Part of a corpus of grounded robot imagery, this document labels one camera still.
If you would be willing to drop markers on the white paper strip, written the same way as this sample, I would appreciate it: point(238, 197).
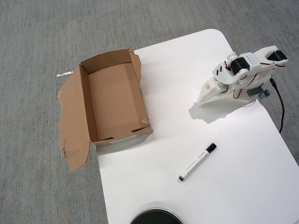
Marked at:
point(65, 74)

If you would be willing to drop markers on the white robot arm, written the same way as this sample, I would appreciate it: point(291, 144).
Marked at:
point(252, 61)

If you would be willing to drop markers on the black round disc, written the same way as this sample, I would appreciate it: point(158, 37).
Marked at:
point(156, 217)

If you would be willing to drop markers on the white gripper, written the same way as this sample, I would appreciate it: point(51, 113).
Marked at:
point(208, 91)

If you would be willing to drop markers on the open brown cardboard box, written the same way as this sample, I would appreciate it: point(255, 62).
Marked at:
point(112, 98)

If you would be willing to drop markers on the white marker pen black cap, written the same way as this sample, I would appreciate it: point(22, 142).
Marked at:
point(196, 163)

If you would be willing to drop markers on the grey table clamp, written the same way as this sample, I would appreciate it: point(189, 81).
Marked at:
point(259, 92)

